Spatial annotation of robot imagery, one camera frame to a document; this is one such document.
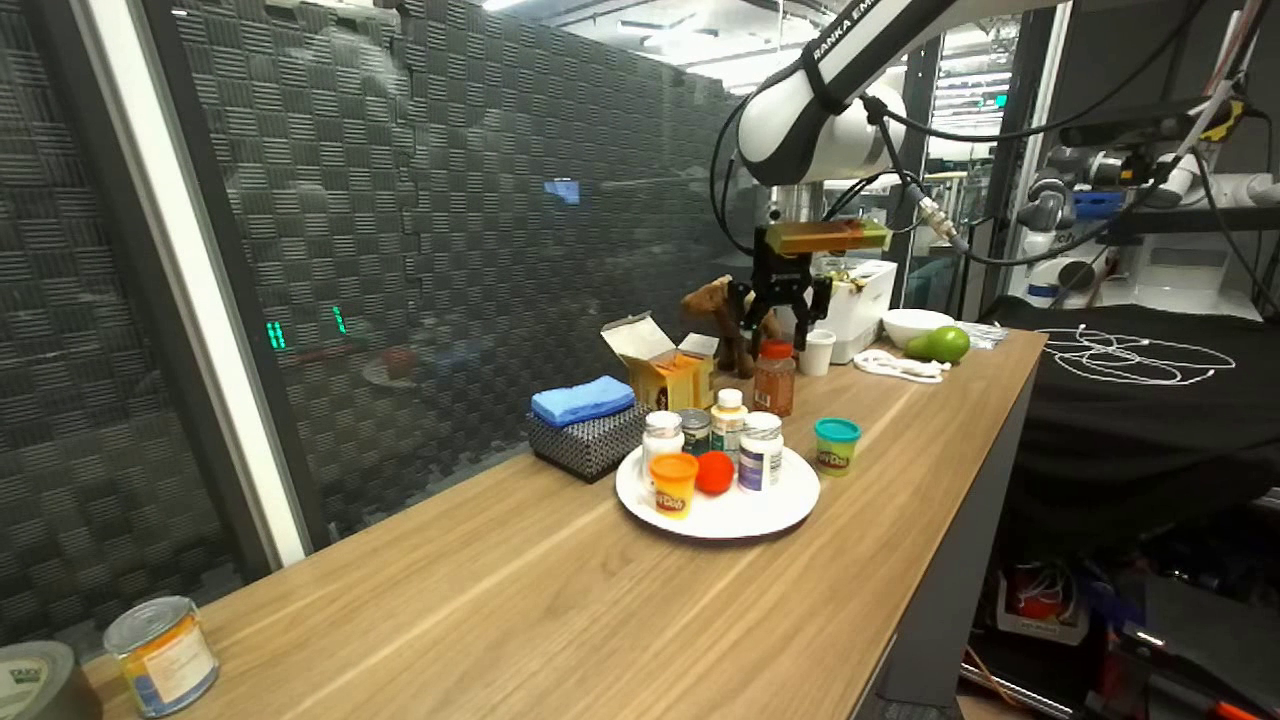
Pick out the clear bottle green label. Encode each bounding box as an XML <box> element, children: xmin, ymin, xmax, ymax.
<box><xmin>713</xmin><ymin>388</ymin><xmax>750</xmax><ymax>454</ymax></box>

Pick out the orange lid play-doh tub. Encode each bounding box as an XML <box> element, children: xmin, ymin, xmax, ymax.
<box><xmin>647</xmin><ymin>454</ymin><xmax>700</xmax><ymax>512</ymax></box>

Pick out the brown plush moose toy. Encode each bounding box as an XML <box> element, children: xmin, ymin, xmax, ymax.
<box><xmin>679</xmin><ymin>276</ymin><xmax>762</xmax><ymax>382</ymax></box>

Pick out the white cloth on table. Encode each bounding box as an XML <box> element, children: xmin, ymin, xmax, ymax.
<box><xmin>851</xmin><ymin>348</ymin><xmax>952</xmax><ymax>385</ymax></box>

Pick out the tin can orange label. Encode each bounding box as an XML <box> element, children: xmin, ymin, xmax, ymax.
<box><xmin>105</xmin><ymin>598</ymin><xmax>219</xmax><ymax>720</ymax></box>

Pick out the white paper cup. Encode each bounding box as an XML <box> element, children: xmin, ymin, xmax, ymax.
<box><xmin>800</xmin><ymin>327</ymin><xmax>838</xmax><ymax>375</ymax></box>

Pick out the white paper plate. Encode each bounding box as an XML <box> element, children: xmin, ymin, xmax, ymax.
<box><xmin>611</xmin><ymin>448</ymin><xmax>825</xmax><ymax>539</ymax></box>

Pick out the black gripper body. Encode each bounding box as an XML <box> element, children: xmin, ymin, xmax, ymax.
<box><xmin>751</xmin><ymin>227</ymin><xmax>815</xmax><ymax>310</ymax></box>

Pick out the yellow open cardboard box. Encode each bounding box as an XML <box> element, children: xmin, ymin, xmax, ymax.
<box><xmin>601</xmin><ymin>312</ymin><xmax>720</xmax><ymax>407</ymax></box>

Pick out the blue sponge cloth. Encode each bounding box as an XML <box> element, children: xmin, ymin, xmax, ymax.
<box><xmin>531</xmin><ymin>375</ymin><xmax>635</xmax><ymax>429</ymax></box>

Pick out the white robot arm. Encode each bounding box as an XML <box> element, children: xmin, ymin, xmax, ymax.
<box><xmin>735</xmin><ymin>0</ymin><xmax>1051</xmax><ymax>341</ymax></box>

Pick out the white bucket container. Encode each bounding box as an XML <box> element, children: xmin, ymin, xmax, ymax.
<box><xmin>825</xmin><ymin>261</ymin><xmax>898</xmax><ymax>358</ymax></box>

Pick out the amber spice bottle red cap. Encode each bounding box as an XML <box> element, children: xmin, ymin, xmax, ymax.
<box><xmin>751</xmin><ymin>341</ymin><xmax>796</xmax><ymax>417</ymax></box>

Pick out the teal lid play-doh tub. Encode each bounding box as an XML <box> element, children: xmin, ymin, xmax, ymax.
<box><xmin>815</xmin><ymin>417</ymin><xmax>860</xmax><ymax>469</ymax></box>

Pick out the white coiled cable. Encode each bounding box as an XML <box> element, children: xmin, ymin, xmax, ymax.
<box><xmin>1042</xmin><ymin>321</ymin><xmax>1242</xmax><ymax>392</ymax></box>

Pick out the white bowl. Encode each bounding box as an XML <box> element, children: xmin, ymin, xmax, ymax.
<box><xmin>879</xmin><ymin>310</ymin><xmax>952</xmax><ymax>353</ymax></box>

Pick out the grey tape roll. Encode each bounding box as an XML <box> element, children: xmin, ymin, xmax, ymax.
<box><xmin>0</xmin><ymin>642</ymin><xmax>105</xmax><ymax>720</ymax></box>

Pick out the green apple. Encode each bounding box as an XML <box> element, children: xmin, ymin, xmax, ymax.
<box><xmin>910</xmin><ymin>325</ymin><xmax>974</xmax><ymax>366</ymax></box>

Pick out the white pill bottle silver cap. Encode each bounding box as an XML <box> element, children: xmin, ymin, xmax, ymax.
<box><xmin>643</xmin><ymin>407</ymin><xmax>684</xmax><ymax>455</ymax></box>

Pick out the small green label bottle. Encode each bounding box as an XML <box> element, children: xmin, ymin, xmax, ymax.
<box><xmin>679</xmin><ymin>407</ymin><xmax>713</xmax><ymax>455</ymax></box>

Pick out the white bottle blue label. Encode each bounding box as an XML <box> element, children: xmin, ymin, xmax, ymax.
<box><xmin>735</xmin><ymin>414</ymin><xmax>785</xmax><ymax>491</ymax></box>

